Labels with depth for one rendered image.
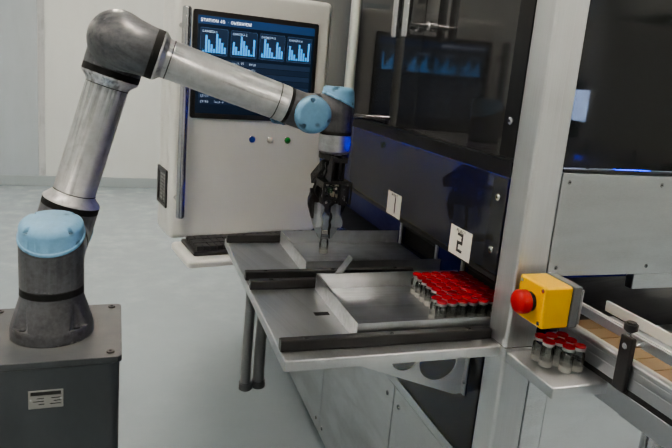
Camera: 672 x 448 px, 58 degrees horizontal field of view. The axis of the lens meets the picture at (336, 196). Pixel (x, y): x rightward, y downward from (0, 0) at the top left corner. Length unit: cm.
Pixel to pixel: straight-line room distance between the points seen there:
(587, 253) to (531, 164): 21
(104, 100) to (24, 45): 517
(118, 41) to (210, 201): 83
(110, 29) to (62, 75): 525
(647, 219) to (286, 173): 113
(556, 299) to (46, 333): 91
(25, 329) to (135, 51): 56
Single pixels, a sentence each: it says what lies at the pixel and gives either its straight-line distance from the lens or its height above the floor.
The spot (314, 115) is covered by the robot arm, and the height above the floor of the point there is 125.
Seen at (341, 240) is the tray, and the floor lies 89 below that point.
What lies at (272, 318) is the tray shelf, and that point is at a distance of 116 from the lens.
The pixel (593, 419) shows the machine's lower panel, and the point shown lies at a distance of 137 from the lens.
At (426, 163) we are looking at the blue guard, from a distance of 140.
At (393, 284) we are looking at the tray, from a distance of 137.
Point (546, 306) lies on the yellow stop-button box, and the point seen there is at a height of 100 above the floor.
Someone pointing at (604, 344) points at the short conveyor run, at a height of 93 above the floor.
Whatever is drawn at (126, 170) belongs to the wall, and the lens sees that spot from 652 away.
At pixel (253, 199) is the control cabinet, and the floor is 92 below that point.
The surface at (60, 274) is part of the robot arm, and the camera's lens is 125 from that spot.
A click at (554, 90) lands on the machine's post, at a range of 107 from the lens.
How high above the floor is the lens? 134
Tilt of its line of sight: 12 degrees down
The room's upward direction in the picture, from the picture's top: 5 degrees clockwise
